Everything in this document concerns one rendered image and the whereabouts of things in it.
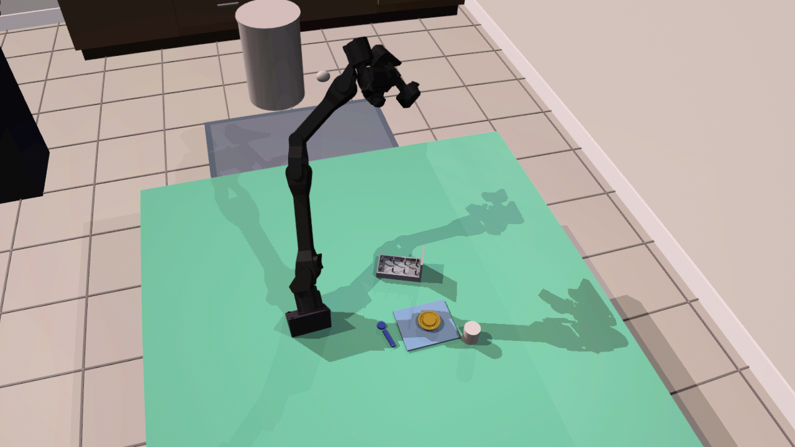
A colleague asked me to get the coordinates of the golden brown round plate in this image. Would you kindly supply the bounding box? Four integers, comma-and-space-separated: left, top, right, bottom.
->
418, 311, 441, 330

